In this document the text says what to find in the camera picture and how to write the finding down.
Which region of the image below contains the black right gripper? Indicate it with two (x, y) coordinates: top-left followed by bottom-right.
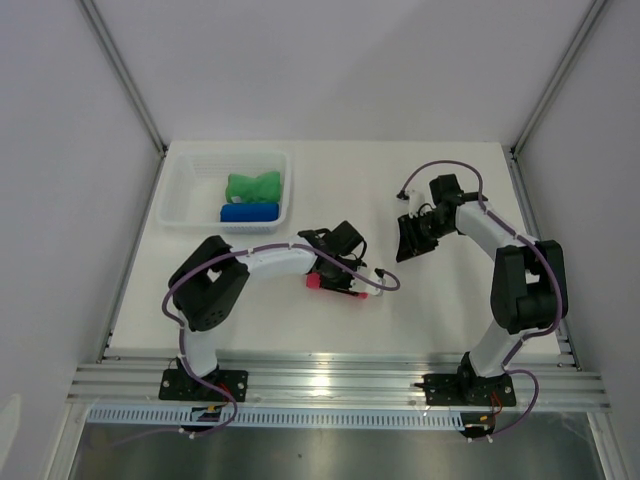
(396, 211), (454, 263)

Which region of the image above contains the pink towel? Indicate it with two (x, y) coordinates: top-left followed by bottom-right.
(306, 273), (368, 299)

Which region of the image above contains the green towel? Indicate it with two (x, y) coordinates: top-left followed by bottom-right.
(225, 171), (281, 203)

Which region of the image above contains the blue towel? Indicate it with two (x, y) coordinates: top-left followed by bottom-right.
(220, 203), (279, 223)

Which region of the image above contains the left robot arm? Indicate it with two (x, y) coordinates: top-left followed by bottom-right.
(162, 221), (367, 400)

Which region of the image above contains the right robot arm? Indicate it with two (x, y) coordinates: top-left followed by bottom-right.
(396, 174), (569, 404)

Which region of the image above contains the white plastic basket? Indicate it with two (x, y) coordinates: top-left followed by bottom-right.
(155, 142), (292, 234)

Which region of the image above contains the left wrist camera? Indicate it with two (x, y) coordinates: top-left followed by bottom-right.
(349, 267), (386, 297)

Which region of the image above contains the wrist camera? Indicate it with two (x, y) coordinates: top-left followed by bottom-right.
(396, 189), (428, 218)
(349, 267), (386, 297)

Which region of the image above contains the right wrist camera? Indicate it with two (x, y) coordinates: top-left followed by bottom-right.
(396, 189), (428, 218)

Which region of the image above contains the aluminium front rail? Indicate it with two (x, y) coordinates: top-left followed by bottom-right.
(66, 351), (611, 413)

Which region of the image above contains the aluminium frame rail right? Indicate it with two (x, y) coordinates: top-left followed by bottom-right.
(503, 147), (582, 371)

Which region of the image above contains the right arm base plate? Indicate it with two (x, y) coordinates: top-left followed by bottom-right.
(413, 373), (516, 407)

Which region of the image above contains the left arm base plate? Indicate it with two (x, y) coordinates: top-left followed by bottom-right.
(158, 368), (249, 403)

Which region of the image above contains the slotted cable duct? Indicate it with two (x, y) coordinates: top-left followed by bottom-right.
(87, 404), (464, 431)

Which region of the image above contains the aluminium frame post right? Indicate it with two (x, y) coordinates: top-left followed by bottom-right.
(510, 0), (612, 159)

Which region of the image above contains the aluminium frame post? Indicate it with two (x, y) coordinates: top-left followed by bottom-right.
(510, 0), (612, 159)
(75, 0), (168, 157)

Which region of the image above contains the aluminium frame post left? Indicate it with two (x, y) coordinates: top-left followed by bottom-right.
(75, 0), (168, 157)

